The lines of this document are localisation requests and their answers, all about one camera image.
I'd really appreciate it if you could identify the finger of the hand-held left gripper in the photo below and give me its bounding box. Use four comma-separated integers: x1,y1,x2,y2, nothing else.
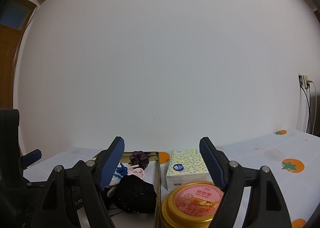
21,149,42,169

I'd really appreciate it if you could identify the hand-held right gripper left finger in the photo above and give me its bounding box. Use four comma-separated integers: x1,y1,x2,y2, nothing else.
32,136,125,228

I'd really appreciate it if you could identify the rectangular gold tin tray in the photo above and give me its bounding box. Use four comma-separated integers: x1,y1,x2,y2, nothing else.
92,151,162,228

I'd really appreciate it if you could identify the white wall outlet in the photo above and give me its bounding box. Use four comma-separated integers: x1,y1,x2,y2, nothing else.
298,74,310,88

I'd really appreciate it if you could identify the white cable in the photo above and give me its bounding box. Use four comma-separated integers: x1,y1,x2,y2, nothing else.
309,81,318,134

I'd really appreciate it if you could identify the wooden door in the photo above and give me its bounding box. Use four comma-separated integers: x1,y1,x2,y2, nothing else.
0,0,38,109

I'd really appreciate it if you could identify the black cable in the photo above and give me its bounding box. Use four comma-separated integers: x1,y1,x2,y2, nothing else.
299,85,310,134

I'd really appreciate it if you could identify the white knit glove blue band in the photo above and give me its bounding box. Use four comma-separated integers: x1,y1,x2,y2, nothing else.
107,172,125,197

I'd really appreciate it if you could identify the blue knitted bow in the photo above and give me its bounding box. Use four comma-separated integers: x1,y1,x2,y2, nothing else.
115,163,128,176

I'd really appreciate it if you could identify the yellow dotted tissue pack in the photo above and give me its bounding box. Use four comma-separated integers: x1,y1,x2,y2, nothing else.
165,149,210,191

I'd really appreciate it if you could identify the round gold tin pink lid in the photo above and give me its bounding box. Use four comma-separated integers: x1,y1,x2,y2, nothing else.
160,181,225,228

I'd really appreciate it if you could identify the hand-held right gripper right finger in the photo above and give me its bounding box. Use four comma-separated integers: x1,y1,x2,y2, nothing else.
199,137,292,228

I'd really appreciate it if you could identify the purple scrunchie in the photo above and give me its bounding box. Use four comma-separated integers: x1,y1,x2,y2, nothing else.
129,151,150,170

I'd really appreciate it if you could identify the white persimmon print tablecloth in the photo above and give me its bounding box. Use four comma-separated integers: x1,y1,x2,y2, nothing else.
22,128,320,228

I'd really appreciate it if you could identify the black studded cloth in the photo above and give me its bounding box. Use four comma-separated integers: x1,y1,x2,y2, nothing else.
112,175,157,214

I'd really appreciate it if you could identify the pink sock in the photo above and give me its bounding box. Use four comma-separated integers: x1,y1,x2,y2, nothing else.
126,164,146,180

